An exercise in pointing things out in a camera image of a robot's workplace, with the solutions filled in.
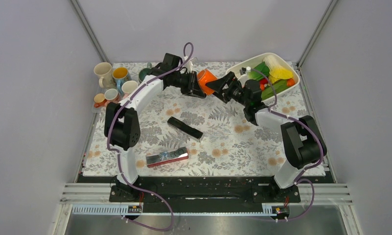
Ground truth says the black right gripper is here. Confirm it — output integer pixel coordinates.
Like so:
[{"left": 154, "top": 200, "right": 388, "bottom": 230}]
[{"left": 206, "top": 72, "right": 250, "bottom": 107}]

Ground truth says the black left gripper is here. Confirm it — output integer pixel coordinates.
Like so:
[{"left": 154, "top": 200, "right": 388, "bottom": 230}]
[{"left": 171, "top": 70, "right": 205, "bottom": 98}]

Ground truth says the large orange mug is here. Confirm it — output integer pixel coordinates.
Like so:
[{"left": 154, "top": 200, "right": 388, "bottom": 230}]
[{"left": 197, "top": 69, "right": 217, "bottom": 95}]

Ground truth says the green ceramic mug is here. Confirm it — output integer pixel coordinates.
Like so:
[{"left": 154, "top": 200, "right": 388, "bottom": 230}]
[{"left": 138, "top": 63, "right": 153, "bottom": 83}]

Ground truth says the light pink mug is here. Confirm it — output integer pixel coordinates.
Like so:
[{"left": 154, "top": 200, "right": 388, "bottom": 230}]
[{"left": 121, "top": 80, "right": 138, "bottom": 99}]

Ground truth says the salmon pink printed mug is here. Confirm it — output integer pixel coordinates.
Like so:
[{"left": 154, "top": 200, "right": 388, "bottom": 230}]
[{"left": 104, "top": 88, "right": 120, "bottom": 107}]

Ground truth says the cream ceramic mug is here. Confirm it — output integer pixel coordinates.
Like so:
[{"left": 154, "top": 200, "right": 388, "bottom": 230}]
[{"left": 93, "top": 62, "right": 115, "bottom": 89}]

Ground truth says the small orange cup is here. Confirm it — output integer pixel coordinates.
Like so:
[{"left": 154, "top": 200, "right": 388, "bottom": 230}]
[{"left": 93, "top": 93, "right": 107, "bottom": 108}]

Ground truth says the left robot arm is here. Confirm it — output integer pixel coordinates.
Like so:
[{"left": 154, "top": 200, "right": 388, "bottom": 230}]
[{"left": 104, "top": 53, "right": 206, "bottom": 201}]

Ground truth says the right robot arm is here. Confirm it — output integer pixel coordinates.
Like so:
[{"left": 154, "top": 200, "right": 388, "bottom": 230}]
[{"left": 205, "top": 72, "right": 327, "bottom": 202}]

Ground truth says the white plastic basin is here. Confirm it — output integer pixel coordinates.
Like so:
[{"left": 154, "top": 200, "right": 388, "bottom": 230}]
[{"left": 225, "top": 52, "right": 300, "bottom": 98}]

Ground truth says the yellow toy cabbage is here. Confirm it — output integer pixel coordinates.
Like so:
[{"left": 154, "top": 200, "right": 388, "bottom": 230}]
[{"left": 263, "top": 55, "right": 293, "bottom": 84}]

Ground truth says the orange toy carrot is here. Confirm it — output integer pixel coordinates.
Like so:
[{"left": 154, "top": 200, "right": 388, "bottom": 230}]
[{"left": 260, "top": 78, "right": 296, "bottom": 91}]

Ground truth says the black rectangular box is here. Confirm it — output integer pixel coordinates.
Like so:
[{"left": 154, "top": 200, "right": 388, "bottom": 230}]
[{"left": 167, "top": 117, "right": 204, "bottom": 141}]

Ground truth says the floral tablecloth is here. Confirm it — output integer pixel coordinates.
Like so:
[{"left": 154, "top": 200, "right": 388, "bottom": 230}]
[{"left": 83, "top": 61, "right": 326, "bottom": 177}]

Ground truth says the silver red stapler box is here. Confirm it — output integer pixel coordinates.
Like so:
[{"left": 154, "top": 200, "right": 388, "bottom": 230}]
[{"left": 146, "top": 147, "right": 189, "bottom": 168}]

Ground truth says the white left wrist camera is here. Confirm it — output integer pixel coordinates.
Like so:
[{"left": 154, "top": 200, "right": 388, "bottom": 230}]
[{"left": 183, "top": 56, "right": 198, "bottom": 72}]

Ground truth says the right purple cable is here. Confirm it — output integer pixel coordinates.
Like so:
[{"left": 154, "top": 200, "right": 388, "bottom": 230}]
[{"left": 247, "top": 68, "right": 325, "bottom": 223}]

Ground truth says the purple cable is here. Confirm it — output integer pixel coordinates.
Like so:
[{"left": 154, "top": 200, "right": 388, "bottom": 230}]
[
  {"left": 247, "top": 68, "right": 325, "bottom": 223},
  {"left": 106, "top": 42, "right": 195, "bottom": 232}
]

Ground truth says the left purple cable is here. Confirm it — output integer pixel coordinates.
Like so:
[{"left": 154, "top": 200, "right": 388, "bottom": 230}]
[{"left": 106, "top": 42, "right": 195, "bottom": 232}]

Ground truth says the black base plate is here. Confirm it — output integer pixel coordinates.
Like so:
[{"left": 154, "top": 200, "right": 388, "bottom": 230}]
[{"left": 109, "top": 176, "right": 301, "bottom": 213}]

